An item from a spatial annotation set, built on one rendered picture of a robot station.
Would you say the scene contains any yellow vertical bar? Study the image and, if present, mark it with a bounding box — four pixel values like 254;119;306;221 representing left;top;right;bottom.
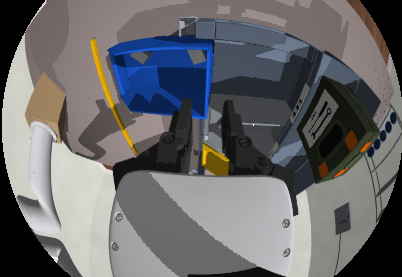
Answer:
90;39;138;154

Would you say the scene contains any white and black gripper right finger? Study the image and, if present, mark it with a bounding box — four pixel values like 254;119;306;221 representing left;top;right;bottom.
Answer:
221;100;295;197

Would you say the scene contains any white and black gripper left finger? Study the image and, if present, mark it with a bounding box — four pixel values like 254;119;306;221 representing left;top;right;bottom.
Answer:
112;98;192;191

